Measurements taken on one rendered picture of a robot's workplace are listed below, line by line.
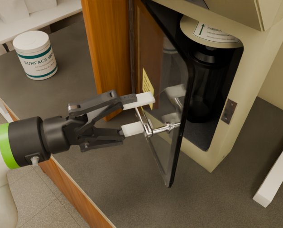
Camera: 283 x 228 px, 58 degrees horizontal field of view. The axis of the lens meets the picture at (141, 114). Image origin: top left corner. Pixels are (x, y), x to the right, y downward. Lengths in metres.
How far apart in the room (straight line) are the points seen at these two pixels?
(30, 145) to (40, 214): 1.34
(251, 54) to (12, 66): 0.99
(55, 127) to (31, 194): 1.42
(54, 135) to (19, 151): 0.07
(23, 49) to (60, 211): 1.10
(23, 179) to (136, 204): 1.36
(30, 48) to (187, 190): 0.73
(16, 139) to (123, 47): 0.40
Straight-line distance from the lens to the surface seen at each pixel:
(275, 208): 0.81
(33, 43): 1.06
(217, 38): 0.56
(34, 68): 1.08
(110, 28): 0.70
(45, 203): 1.85
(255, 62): 0.51
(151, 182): 0.76
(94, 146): 0.59
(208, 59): 0.65
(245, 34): 0.49
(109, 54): 0.74
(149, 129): 0.52
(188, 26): 0.59
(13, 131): 0.53
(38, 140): 0.51
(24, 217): 1.87
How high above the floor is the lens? 1.62
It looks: 48 degrees down
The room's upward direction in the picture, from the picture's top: straight up
